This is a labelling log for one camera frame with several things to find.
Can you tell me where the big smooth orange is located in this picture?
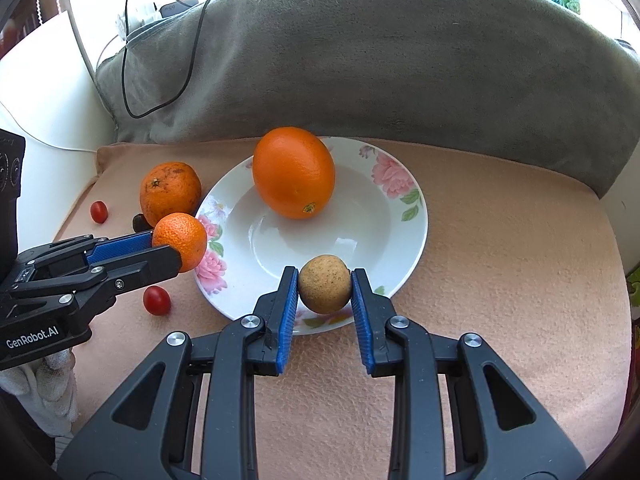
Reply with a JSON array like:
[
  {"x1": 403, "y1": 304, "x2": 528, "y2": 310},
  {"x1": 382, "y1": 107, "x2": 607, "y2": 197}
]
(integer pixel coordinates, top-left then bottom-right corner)
[{"x1": 252, "y1": 127, "x2": 336, "y2": 220}]

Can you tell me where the round brown fruit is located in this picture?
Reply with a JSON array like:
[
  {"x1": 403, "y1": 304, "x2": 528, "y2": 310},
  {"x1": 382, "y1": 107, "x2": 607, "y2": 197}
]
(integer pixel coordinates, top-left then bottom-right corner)
[{"x1": 298, "y1": 255, "x2": 352, "y2": 314}]

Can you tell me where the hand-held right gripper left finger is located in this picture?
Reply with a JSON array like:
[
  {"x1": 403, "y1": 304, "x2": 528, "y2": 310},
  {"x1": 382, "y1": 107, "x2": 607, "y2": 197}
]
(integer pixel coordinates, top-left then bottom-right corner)
[{"x1": 57, "y1": 266, "x2": 301, "y2": 480}]

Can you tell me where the person's left hand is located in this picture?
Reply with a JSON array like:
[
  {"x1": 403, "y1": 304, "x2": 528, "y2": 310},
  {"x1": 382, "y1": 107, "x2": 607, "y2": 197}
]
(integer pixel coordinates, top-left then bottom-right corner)
[{"x1": 0, "y1": 350, "x2": 80, "y2": 436}]

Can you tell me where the green patterned cloth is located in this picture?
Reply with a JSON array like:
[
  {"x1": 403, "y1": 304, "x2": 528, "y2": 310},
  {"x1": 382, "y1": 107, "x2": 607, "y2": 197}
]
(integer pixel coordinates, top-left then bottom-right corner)
[{"x1": 625, "y1": 265, "x2": 640, "y2": 322}]

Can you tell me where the white charger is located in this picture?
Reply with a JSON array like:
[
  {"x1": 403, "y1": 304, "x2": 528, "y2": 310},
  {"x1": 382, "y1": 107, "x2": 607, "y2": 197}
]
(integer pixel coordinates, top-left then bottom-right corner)
[{"x1": 116, "y1": 1, "x2": 162, "y2": 38}]

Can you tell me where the large mandarin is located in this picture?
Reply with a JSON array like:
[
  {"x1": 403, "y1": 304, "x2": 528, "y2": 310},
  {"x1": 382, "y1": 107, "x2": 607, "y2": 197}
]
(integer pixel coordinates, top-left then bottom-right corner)
[{"x1": 139, "y1": 161, "x2": 202, "y2": 228}]

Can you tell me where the grey blanket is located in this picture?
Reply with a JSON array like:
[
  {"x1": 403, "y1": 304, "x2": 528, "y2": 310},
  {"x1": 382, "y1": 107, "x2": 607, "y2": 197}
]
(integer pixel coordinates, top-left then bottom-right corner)
[{"x1": 95, "y1": 0, "x2": 640, "y2": 198}]

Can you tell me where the black cable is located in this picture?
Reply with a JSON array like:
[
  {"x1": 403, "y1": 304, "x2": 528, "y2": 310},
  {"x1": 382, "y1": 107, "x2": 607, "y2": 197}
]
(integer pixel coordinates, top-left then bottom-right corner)
[{"x1": 121, "y1": 0, "x2": 228, "y2": 119}]

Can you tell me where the white cable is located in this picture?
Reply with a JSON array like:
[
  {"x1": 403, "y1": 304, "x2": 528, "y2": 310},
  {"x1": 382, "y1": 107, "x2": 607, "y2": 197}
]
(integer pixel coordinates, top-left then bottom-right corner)
[{"x1": 0, "y1": 100, "x2": 98, "y2": 153}]

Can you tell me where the dark power bank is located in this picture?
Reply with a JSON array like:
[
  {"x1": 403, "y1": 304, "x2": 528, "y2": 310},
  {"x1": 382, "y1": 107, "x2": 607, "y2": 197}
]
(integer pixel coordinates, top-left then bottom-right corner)
[{"x1": 160, "y1": 0, "x2": 199, "y2": 20}]

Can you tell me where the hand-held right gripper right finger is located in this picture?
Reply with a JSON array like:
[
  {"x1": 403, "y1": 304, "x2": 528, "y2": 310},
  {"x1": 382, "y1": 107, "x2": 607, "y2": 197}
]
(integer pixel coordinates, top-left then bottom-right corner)
[{"x1": 350, "y1": 268, "x2": 586, "y2": 480}]

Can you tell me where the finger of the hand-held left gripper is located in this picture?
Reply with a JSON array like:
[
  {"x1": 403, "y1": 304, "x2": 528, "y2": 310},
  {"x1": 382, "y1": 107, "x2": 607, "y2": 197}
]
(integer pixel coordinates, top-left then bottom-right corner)
[
  {"x1": 17, "y1": 231, "x2": 154, "y2": 274},
  {"x1": 10, "y1": 245, "x2": 182, "y2": 297}
]

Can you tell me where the small mandarin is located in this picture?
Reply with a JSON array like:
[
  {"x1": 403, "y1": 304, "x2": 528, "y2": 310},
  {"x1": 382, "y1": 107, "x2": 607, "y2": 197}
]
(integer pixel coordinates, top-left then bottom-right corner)
[{"x1": 152, "y1": 213, "x2": 208, "y2": 273}]

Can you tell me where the white floral plate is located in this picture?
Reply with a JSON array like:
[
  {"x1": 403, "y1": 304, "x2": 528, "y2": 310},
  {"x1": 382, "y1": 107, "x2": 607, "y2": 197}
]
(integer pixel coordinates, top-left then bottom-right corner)
[{"x1": 194, "y1": 136, "x2": 429, "y2": 336}]

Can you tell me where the peach blanket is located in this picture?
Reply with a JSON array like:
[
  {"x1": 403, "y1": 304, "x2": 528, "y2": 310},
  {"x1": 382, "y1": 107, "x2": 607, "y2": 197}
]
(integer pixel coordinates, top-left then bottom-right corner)
[{"x1": 52, "y1": 135, "x2": 633, "y2": 480}]

